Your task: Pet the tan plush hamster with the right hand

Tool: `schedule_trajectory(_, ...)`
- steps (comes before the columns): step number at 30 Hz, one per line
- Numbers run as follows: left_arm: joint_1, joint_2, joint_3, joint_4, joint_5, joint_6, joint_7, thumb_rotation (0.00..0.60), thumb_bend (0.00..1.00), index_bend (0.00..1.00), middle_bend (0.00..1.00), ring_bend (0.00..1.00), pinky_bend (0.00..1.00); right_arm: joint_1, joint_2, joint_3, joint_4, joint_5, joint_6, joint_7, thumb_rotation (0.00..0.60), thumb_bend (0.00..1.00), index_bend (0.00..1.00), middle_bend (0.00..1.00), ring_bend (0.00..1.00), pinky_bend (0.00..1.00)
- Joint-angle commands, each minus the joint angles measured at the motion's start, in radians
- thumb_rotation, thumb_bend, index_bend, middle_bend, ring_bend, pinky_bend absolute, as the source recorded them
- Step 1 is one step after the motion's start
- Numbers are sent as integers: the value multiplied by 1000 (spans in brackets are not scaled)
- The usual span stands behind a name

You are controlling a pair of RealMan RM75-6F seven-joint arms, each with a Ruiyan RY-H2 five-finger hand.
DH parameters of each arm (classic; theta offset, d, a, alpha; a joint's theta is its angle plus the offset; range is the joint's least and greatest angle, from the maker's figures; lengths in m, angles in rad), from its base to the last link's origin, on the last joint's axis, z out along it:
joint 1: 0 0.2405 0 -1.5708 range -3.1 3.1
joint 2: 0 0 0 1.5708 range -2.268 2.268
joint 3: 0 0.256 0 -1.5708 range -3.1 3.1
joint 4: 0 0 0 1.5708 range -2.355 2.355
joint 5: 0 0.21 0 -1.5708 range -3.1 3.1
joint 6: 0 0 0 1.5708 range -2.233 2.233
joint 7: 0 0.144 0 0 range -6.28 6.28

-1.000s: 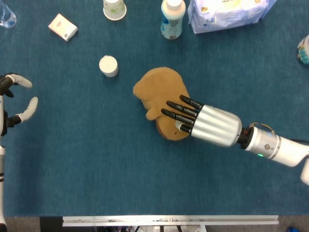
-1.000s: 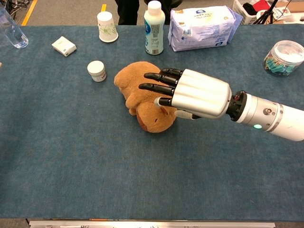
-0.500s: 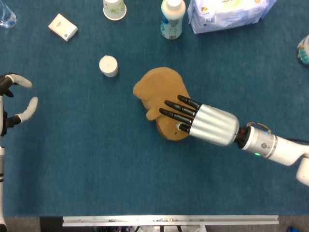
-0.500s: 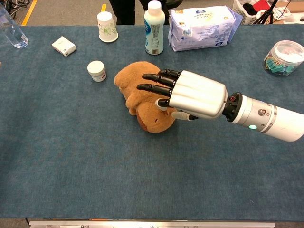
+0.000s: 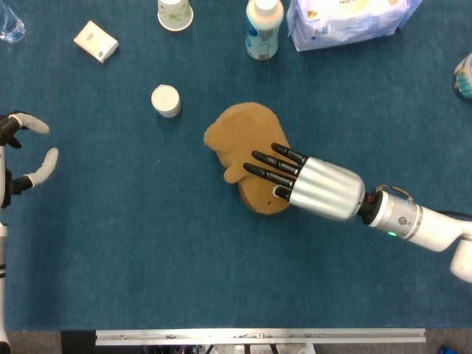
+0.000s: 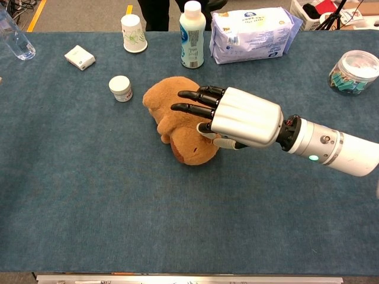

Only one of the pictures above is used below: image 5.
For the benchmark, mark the clear plastic water bottle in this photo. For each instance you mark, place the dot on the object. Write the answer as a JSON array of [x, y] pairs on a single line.
[[10, 26]]

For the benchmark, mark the clear container with teal items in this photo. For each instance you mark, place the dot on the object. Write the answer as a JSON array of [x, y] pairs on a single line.
[[464, 77]]

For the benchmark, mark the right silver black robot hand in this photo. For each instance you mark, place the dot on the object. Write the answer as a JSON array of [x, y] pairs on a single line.
[[328, 188]]

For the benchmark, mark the brown plush toy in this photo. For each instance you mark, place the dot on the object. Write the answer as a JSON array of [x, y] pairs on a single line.
[[247, 136]]

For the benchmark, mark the blue felt table mat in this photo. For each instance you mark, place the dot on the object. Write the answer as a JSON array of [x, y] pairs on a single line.
[[147, 239]]

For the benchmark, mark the small white tissue pack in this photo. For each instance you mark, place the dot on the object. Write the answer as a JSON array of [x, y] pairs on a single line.
[[96, 41]]

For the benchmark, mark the large white blue tissue package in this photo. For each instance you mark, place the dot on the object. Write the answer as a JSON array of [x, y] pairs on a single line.
[[346, 20]]

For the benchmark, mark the small white cream jar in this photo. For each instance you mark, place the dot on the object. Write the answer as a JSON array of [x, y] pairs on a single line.
[[165, 100]]

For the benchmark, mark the aluminium table edge rail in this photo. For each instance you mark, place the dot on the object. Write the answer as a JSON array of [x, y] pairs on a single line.
[[258, 336]]

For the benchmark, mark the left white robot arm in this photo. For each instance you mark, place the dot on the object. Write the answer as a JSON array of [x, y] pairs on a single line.
[[3, 287]]

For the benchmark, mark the white paper cup green print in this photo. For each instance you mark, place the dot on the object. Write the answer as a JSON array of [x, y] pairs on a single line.
[[175, 14]]

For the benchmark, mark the pale green lotion bottle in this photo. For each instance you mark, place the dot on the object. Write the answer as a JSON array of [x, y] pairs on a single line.
[[263, 29]]

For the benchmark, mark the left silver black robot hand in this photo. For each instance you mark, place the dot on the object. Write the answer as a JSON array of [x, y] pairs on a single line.
[[29, 155]]

